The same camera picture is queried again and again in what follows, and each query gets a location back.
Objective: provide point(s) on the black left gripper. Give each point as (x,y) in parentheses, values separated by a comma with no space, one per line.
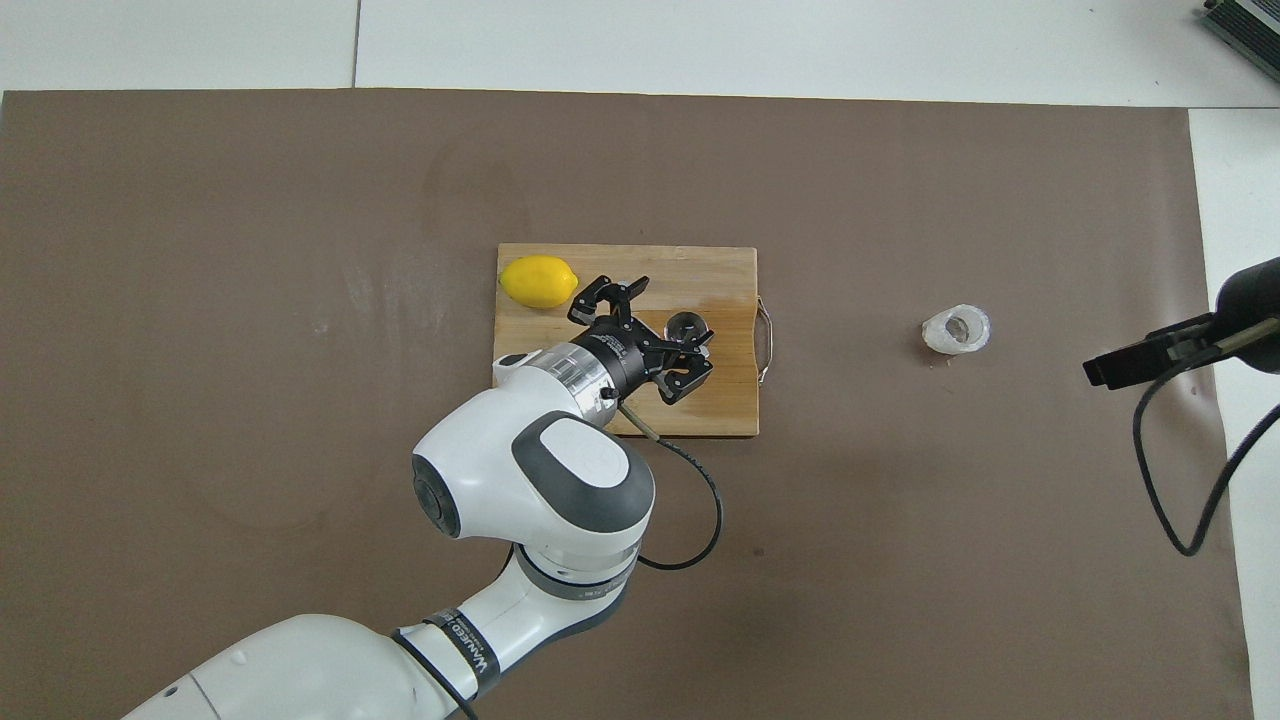
(625,355)

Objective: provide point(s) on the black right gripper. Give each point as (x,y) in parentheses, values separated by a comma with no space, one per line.
(1255,310)

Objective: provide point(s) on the steel jigger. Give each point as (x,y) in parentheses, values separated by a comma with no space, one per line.
(687,325)

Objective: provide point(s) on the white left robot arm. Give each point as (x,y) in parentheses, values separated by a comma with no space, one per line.
(560,480)

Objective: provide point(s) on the wooden cutting board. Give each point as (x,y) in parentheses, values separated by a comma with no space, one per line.
(720,400)

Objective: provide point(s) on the yellow lemon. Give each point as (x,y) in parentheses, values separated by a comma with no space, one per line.
(539,282)

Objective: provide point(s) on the grey ribbed metal device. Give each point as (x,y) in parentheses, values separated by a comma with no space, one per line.
(1250,30)

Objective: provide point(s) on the brown paper table mat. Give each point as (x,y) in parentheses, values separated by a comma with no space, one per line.
(300,300)

